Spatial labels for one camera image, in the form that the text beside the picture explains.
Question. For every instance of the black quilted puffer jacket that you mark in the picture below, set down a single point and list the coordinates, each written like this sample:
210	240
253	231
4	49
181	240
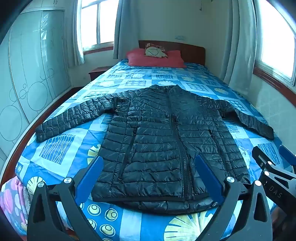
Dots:
161	139

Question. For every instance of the grey curtain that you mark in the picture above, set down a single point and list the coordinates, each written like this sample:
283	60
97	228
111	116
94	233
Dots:
126	27
77	34
240	46

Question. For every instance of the white wardrobe with circle pattern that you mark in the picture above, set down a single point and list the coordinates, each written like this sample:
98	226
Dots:
34	81

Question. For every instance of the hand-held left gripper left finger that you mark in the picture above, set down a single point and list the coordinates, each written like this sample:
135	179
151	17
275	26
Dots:
91	178

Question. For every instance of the bed with blue patterned sheet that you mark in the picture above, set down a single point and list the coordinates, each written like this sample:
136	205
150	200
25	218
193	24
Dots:
69	143

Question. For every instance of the cream printed cushion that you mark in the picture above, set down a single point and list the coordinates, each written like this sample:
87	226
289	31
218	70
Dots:
155	51

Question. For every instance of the white wall outlet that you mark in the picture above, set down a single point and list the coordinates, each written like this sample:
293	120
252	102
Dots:
179	37

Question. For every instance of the pink floral cloth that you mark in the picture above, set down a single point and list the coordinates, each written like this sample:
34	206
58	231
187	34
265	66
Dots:
10	204

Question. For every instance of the window with wooden sill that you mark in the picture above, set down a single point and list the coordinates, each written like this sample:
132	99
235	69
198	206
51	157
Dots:
101	23
277	41

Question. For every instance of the dark wooden nightstand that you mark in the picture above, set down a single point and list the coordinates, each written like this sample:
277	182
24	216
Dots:
98	71

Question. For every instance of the dark wooden headboard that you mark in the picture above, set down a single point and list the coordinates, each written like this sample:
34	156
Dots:
194	52

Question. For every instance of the red pillow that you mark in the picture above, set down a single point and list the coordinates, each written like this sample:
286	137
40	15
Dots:
175	60

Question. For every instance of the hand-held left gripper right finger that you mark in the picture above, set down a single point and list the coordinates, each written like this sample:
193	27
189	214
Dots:
208	178

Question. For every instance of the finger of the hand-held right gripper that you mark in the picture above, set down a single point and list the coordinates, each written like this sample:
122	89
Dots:
288	153
261	155

